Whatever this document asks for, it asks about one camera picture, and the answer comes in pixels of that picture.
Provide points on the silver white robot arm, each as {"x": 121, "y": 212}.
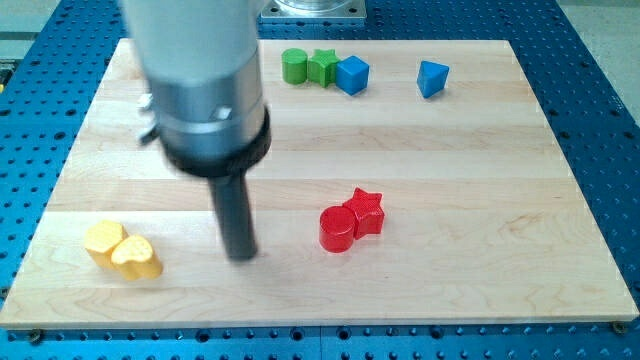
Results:
{"x": 201, "y": 61}

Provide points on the red cylinder block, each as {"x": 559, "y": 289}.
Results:
{"x": 337, "y": 229}

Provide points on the red star block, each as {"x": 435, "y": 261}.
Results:
{"x": 368, "y": 212}

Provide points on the light wooden board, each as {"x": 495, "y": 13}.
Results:
{"x": 484, "y": 220}

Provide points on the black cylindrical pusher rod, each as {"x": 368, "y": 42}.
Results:
{"x": 233, "y": 213}

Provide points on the blue cube block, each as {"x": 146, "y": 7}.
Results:
{"x": 352, "y": 75}

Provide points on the green star block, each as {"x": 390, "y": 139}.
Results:
{"x": 322, "y": 67}

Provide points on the green cylinder block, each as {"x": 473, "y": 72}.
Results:
{"x": 294, "y": 63}

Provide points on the blue triangle block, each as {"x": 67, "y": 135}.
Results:
{"x": 431, "y": 78}

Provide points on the yellow heart block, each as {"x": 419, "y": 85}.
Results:
{"x": 135, "y": 258}

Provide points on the yellow hexagon block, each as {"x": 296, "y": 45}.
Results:
{"x": 101, "y": 239}

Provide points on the blue perforated metal table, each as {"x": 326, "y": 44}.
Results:
{"x": 50, "y": 92}

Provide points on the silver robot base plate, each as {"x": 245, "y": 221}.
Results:
{"x": 313, "y": 11}

